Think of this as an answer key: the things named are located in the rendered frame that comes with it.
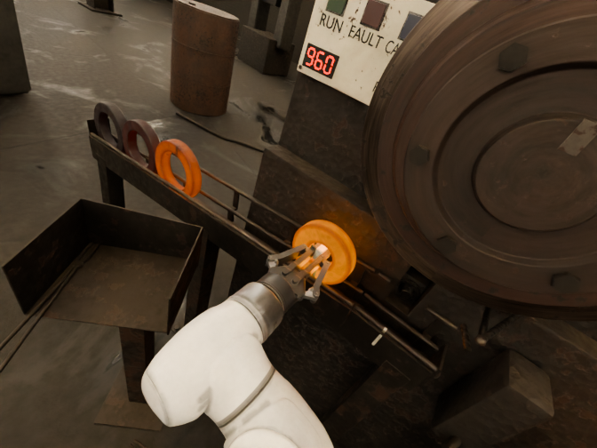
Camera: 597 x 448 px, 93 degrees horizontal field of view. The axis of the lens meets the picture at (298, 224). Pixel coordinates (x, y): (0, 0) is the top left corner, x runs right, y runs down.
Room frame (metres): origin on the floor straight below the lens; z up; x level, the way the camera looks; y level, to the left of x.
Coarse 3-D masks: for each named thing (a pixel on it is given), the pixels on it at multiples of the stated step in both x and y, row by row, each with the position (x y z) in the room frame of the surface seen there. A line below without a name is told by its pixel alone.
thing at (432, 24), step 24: (456, 0) 0.47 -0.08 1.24; (480, 0) 0.46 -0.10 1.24; (432, 24) 0.48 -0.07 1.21; (408, 48) 0.48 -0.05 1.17; (384, 72) 0.49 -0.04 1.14; (384, 96) 0.48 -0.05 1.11; (384, 216) 0.45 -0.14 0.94; (456, 288) 0.38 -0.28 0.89; (528, 312) 0.35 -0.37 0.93; (552, 312) 0.34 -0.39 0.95; (576, 312) 0.33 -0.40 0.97
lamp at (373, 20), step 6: (372, 0) 0.65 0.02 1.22; (372, 6) 0.65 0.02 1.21; (378, 6) 0.65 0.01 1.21; (384, 6) 0.64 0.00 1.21; (366, 12) 0.65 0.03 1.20; (372, 12) 0.65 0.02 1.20; (378, 12) 0.64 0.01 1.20; (384, 12) 0.64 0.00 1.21; (366, 18) 0.65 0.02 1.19; (372, 18) 0.65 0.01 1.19; (378, 18) 0.64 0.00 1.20; (366, 24) 0.65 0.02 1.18; (372, 24) 0.65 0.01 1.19; (378, 24) 0.64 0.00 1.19
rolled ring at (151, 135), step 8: (128, 120) 0.79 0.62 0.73; (136, 120) 0.79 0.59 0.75; (128, 128) 0.79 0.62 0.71; (136, 128) 0.77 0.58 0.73; (144, 128) 0.76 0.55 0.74; (152, 128) 0.78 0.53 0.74; (128, 136) 0.80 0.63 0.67; (136, 136) 0.82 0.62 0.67; (144, 136) 0.76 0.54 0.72; (152, 136) 0.76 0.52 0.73; (128, 144) 0.80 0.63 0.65; (136, 144) 0.82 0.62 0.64; (152, 144) 0.75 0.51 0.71; (128, 152) 0.79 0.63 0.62; (136, 152) 0.81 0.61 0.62; (152, 152) 0.74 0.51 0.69; (136, 160) 0.79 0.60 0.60; (152, 160) 0.74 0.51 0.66; (152, 168) 0.74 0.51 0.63
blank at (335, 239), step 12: (300, 228) 0.51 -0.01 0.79; (312, 228) 0.50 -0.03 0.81; (324, 228) 0.49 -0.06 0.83; (336, 228) 0.50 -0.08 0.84; (300, 240) 0.51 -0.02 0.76; (312, 240) 0.50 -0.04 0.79; (324, 240) 0.49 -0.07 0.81; (336, 240) 0.48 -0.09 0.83; (348, 240) 0.49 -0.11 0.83; (336, 252) 0.48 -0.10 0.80; (348, 252) 0.47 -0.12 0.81; (336, 264) 0.47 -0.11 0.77; (348, 264) 0.46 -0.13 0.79; (324, 276) 0.48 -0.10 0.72; (336, 276) 0.47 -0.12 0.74
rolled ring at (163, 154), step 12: (168, 144) 0.71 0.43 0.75; (180, 144) 0.71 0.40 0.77; (156, 156) 0.73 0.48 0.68; (168, 156) 0.74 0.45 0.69; (180, 156) 0.69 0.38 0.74; (192, 156) 0.70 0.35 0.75; (156, 168) 0.73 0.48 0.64; (168, 168) 0.74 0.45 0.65; (192, 168) 0.68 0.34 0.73; (168, 180) 0.72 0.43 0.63; (192, 180) 0.67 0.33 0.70; (192, 192) 0.67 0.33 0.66
